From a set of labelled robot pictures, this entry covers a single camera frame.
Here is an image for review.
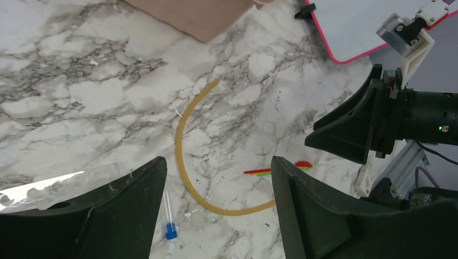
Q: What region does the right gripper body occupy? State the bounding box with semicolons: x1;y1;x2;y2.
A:
372;70;411;158

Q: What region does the white plastic lid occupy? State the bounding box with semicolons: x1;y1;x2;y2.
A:
1;163;123;214

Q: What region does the blue capped test tube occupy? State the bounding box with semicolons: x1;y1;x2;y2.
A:
163;187;178;241

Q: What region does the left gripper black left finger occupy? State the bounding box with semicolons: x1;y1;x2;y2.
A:
1;156;167;258

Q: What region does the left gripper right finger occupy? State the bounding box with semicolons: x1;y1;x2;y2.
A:
271;156;457;258

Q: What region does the pink framed whiteboard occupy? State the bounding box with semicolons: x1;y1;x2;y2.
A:
294;1;457;64

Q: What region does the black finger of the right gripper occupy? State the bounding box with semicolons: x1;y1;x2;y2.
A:
305;64;384;165

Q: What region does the pink plastic bin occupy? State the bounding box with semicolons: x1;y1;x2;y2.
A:
126;0;273;43

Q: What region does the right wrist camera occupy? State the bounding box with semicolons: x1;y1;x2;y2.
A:
376;1;450;88

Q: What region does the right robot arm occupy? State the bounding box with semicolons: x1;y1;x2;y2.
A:
305;64;457;165

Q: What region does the amber rubber tubing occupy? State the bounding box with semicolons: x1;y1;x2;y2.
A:
174;79;276;216

